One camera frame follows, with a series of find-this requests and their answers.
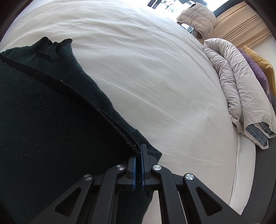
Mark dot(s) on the dark green sweater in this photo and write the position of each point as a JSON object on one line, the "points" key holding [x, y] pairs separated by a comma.
{"points": [[54, 129]]}

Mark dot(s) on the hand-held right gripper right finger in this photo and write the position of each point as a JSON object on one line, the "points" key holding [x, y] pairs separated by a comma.
{"points": [[143, 168]]}

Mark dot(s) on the folded grey duvet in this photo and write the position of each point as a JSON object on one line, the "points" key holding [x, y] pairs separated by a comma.
{"points": [[237, 86]]}

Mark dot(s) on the glass balcony door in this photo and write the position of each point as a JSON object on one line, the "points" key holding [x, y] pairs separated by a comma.
{"points": [[172, 4]]}

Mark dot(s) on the purple pillow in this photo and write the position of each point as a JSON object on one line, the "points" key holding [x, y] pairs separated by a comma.
{"points": [[257, 71]]}

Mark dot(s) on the bed with white sheet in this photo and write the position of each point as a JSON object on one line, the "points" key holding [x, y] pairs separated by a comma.
{"points": [[151, 86]]}

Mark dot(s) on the beige puffer jacket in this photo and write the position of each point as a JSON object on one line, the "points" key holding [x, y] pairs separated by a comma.
{"points": [[200, 19]]}

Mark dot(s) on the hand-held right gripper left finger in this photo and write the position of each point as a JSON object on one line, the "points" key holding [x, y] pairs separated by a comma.
{"points": [[133, 172]]}

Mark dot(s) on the yellow pillow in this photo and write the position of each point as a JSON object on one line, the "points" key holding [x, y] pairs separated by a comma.
{"points": [[266, 64]]}

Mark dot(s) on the grey padded headboard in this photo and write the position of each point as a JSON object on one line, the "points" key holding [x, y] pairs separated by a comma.
{"points": [[261, 183]]}

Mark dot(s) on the beige curtain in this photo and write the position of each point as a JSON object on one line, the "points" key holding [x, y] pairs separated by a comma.
{"points": [[239, 28]]}

